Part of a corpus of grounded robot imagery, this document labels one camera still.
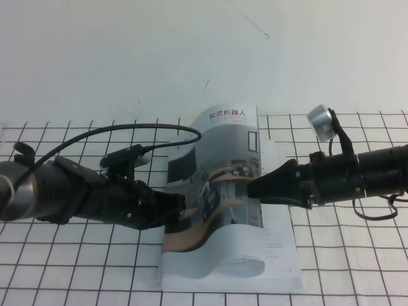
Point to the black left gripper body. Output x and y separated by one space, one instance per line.
130 204

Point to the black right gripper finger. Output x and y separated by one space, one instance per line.
277 181
283 199

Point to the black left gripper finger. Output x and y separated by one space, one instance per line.
165 218
170 201

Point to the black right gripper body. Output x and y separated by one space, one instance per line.
334 178

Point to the white AgileX product catalogue book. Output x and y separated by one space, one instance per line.
223 261

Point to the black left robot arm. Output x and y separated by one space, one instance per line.
54 191

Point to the white black-grid table cloth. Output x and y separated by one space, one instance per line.
63 271

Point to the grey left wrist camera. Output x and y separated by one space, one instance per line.
122 154

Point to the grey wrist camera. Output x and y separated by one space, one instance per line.
122 154
320 122

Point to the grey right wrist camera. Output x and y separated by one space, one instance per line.
320 122

